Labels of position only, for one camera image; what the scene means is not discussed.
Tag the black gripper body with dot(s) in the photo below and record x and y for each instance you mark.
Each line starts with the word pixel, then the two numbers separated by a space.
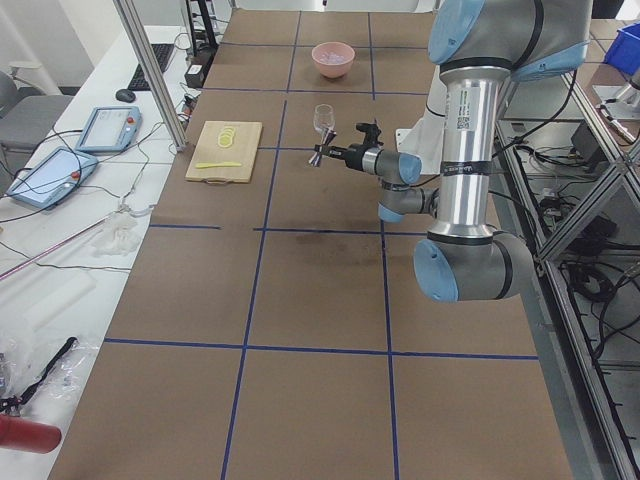
pixel 354 155

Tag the steel jigger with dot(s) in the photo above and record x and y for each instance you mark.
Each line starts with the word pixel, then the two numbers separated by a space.
pixel 323 147

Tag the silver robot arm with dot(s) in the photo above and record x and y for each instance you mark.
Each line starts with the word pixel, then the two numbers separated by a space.
pixel 477 45

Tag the clear wine glass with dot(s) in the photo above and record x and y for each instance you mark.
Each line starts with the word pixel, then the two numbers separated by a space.
pixel 323 119

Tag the pink bowl of ice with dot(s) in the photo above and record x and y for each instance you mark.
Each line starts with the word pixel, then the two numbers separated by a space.
pixel 333 59

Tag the wooden cutting board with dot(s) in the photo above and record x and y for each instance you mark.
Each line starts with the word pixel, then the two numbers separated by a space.
pixel 244 151

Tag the lemon slices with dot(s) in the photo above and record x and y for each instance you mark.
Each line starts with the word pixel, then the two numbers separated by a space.
pixel 226 137

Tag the yellow plastic knife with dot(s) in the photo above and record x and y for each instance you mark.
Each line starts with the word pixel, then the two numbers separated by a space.
pixel 211 165

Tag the black computer mouse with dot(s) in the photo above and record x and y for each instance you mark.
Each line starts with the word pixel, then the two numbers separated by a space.
pixel 125 95

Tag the far teach pendant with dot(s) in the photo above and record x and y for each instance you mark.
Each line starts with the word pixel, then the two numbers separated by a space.
pixel 109 130

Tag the teach pendant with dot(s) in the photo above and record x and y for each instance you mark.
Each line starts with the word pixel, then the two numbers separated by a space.
pixel 109 130
pixel 53 179

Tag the white crumpled cloth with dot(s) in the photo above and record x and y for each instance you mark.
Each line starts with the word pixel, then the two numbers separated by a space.
pixel 117 236

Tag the near teach pendant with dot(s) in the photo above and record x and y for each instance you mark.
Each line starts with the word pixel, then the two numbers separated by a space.
pixel 53 179

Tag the grey chair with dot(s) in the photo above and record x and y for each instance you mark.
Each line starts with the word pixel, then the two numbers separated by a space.
pixel 25 121

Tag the clear plastic bag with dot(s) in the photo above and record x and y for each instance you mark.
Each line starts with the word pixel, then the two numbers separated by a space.
pixel 35 374

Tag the red bottle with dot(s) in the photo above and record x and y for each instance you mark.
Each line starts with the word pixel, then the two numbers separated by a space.
pixel 28 436

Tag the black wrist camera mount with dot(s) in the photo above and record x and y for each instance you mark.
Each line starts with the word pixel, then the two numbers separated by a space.
pixel 371 133

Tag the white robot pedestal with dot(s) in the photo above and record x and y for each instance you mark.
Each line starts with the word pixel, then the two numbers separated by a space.
pixel 425 138

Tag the aluminium frame post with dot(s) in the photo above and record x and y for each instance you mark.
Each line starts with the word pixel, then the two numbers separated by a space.
pixel 142 47

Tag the green handled reacher stick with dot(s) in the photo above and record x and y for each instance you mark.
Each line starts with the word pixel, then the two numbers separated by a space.
pixel 33 259

